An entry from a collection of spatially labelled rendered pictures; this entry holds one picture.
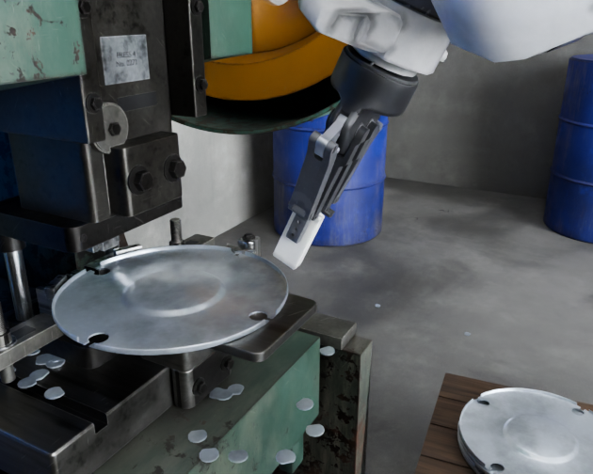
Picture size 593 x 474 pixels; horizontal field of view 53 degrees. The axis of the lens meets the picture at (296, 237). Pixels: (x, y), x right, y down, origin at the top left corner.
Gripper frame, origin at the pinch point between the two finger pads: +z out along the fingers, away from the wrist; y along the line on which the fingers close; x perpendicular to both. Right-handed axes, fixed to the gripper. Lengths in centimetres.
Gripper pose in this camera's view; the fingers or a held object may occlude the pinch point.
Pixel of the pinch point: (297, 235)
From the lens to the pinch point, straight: 63.0
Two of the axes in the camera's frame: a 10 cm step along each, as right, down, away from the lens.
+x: -8.0, -5.5, 2.4
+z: -3.8, 7.7, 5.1
